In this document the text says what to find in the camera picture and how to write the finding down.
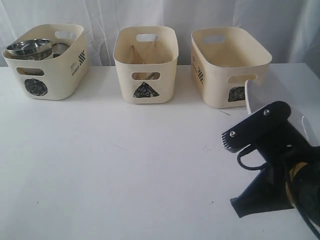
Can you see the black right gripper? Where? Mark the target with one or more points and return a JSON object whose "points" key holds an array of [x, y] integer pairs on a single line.
{"points": [[292, 178]]}

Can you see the white square plate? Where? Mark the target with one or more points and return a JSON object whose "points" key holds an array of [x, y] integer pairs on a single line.
{"points": [[304, 104]]}

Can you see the steel mug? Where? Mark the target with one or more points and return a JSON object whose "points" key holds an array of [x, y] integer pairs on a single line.
{"points": [[59, 48], [30, 71]]}

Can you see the stainless steel bowl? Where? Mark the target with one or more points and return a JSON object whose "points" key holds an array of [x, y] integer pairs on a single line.
{"points": [[28, 49]]}

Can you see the wooden chopstick diagonal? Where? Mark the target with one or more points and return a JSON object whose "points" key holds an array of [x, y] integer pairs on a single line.
{"points": [[137, 58]]}

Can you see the white ceramic bowl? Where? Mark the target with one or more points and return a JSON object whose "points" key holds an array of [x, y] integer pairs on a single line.
{"points": [[44, 55]]}

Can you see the cream bin with square mark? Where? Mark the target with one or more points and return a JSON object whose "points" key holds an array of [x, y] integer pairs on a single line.
{"points": [[223, 59]]}

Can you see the white backdrop curtain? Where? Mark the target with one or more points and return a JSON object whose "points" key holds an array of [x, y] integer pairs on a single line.
{"points": [[288, 29]]}

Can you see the cream bin with triangle mark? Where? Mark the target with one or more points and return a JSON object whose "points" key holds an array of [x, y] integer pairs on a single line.
{"points": [[163, 60]]}

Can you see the cream bin with circle mark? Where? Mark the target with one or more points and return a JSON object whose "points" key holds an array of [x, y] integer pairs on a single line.
{"points": [[62, 74]]}

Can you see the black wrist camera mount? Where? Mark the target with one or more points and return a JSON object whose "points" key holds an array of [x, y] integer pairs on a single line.
{"points": [[255, 126]]}

